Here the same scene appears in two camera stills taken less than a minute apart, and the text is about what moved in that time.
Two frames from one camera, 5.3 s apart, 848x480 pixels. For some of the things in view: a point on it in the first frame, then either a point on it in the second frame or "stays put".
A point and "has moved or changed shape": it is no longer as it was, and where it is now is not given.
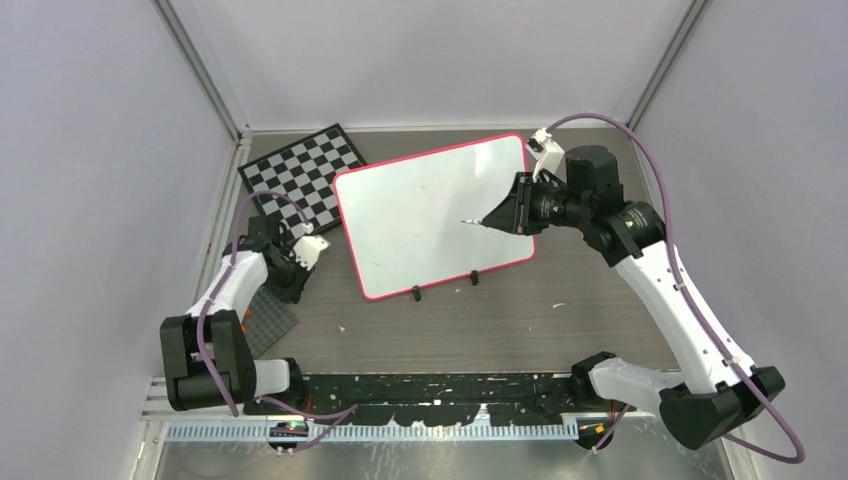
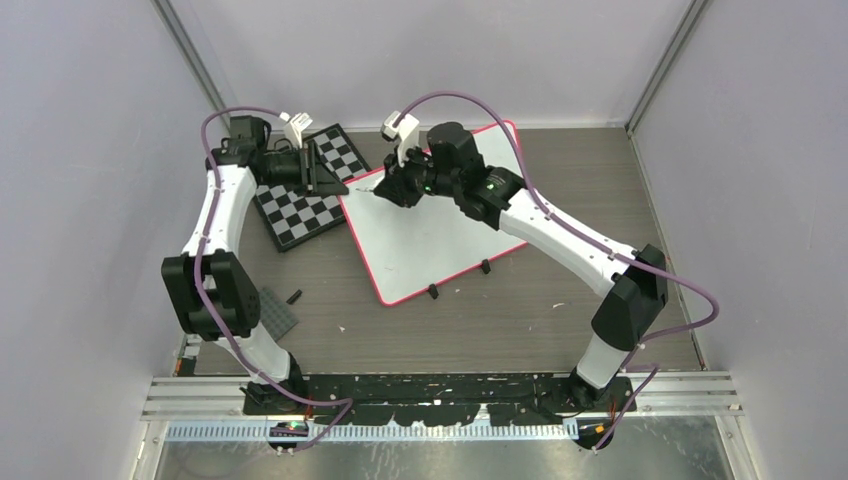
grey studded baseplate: x=271 y=317 stays put
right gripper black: x=514 y=213 -> x=391 y=189
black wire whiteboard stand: x=417 y=292 -> x=434 y=292
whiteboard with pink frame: x=405 y=218 has moved or changed shape
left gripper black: x=291 y=294 -> x=318 y=178
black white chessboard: x=304 y=172 stays put
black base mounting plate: x=439 y=399 stays put
